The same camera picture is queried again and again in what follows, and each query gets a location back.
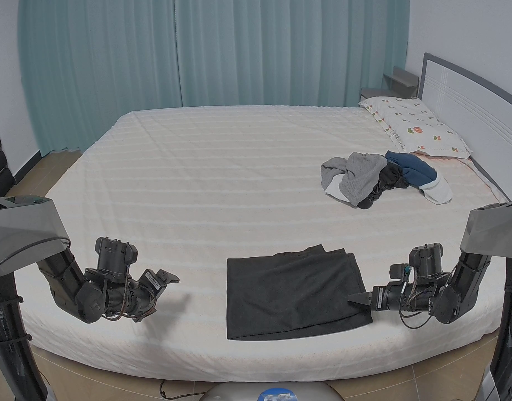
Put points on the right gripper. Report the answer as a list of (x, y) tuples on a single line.
[(389, 299)]

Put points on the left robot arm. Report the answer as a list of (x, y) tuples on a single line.
[(22, 228)]

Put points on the blue-green curtain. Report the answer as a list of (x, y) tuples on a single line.
[(101, 57), (289, 36)]

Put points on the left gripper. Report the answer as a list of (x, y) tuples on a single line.
[(143, 297)]

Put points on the grey bedside table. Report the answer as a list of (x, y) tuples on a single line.
[(400, 77)]

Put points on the bed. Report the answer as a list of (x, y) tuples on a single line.
[(218, 182)]

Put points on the white printed pillow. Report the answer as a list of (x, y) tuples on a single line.
[(414, 123)]

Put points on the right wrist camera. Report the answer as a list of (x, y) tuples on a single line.
[(398, 272)]

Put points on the pile of clothes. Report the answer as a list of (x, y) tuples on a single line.
[(360, 173)]

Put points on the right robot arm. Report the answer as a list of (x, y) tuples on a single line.
[(489, 232)]

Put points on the black garment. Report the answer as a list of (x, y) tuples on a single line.
[(289, 295)]

